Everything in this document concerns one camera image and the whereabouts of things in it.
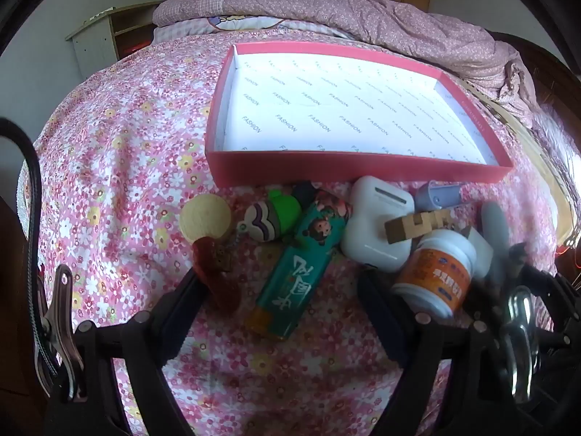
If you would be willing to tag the pale blue oblong case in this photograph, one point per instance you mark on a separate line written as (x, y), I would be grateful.
(495, 231)

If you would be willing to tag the cartoon print pillow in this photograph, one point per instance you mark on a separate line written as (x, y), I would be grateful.
(240, 22)

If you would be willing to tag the silver metal clip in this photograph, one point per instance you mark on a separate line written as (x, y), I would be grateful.
(519, 327)
(61, 327)

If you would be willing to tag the pale wooden nightstand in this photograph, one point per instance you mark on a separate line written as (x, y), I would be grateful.
(95, 36)

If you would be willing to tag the pink floral bedsheet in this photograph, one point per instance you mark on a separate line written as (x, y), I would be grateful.
(136, 145)

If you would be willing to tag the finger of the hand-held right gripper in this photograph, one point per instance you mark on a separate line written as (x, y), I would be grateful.
(519, 261)

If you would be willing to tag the wooden puzzle block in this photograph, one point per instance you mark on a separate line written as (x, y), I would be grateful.
(424, 222)

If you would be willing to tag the white charger plug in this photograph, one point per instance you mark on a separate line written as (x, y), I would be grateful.
(481, 252)

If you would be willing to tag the white pill bottle orange label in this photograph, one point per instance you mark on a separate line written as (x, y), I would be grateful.
(435, 272)

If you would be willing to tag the woven bamboo mat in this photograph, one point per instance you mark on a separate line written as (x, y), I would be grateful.
(535, 154)

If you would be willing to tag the white earbuds case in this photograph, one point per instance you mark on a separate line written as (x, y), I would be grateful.
(376, 231)

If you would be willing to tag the lilac plastic clip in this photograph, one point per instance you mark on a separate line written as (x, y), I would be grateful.
(438, 195)

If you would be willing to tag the lilac cloth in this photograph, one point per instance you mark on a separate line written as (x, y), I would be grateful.
(556, 131)

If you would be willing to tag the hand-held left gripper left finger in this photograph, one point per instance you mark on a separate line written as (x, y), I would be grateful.
(181, 302)

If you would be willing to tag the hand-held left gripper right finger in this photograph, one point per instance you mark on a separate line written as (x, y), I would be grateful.
(379, 311)

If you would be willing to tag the brown wooden furniture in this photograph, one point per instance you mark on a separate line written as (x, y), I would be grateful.
(13, 327)

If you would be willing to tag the red shallow cardboard box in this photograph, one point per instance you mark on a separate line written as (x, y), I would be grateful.
(340, 168)

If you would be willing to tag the teal cartoon print lighter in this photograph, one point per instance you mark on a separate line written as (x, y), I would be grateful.
(290, 281)

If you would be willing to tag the mauve floral quilt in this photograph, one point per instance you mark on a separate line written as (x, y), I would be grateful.
(363, 13)

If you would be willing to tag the dark wooden headboard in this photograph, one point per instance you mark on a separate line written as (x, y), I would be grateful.
(553, 86)

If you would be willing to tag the round wooden disc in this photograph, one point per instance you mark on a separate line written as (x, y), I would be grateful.
(204, 215)

